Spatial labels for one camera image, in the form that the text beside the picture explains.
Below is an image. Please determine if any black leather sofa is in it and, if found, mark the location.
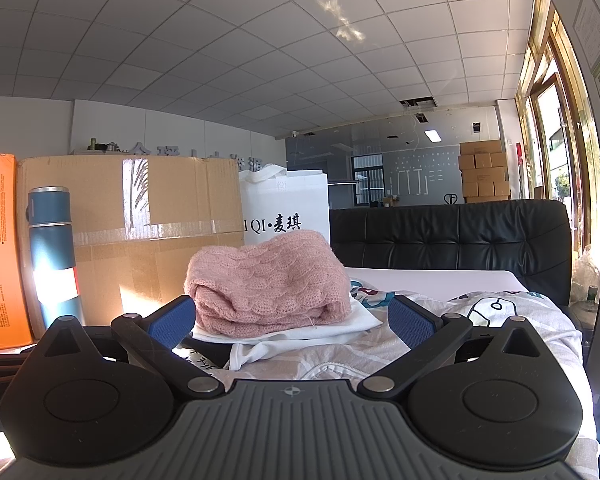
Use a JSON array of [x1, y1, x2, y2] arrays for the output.
[[328, 198, 587, 332]]

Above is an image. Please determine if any blue thermos bottle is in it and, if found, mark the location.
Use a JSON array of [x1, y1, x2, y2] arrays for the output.
[[26, 186, 87, 332]]

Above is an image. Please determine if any orange printed board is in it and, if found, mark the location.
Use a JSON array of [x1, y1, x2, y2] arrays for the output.
[[0, 153, 37, 354]]

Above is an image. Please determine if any black printed garment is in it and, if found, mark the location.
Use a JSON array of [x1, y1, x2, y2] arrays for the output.
[[179, 336, 233, 370]]

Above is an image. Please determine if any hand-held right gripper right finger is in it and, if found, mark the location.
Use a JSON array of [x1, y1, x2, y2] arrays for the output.
[[356, 295, 546, 401]]

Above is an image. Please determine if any white box with writing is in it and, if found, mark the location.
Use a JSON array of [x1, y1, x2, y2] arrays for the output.
[[237, 167, 331, 247]]

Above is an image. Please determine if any large cardboard box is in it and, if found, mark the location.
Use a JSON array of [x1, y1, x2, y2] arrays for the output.
[[16, 154, 247, 327]]

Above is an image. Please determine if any gold framed glass door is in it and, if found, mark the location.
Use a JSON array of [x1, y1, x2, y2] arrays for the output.
[[514, 0, 600, 257]]

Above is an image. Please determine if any clear plastic bag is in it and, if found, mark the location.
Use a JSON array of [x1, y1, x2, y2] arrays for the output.
[[572, 246, 600, 306]]

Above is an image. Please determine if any white folded garment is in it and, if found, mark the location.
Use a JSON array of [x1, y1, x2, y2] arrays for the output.
[[191, 301, 387, 372]]

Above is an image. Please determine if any cartoon printed quilt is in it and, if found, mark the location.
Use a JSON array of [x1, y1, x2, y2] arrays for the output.
[[180, 285, 600, 480]]

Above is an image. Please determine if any white wall notice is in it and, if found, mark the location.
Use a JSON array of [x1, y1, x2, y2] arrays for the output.
[[572, 0, 600, 70]]

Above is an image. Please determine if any white mattress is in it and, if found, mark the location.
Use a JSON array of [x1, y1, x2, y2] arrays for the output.
[[346, 268, 529, 295]]

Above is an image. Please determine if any stack of cardboard boxes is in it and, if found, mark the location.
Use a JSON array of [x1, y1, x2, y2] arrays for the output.
[[457, 139, 512, 205]]

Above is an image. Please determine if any dark framed window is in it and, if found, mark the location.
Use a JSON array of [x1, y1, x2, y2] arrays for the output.
[[350, 154, 385, 207]]

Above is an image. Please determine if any water jug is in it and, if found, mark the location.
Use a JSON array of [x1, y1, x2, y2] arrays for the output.
[[570, 284, 600, 332]]

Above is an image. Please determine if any pink knit sweater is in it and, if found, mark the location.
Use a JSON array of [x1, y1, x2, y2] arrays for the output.
[[185, 229, 352, 339]]

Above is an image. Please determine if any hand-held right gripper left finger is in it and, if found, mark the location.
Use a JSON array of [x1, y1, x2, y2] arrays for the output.
[[39, 295, 227, 400]]

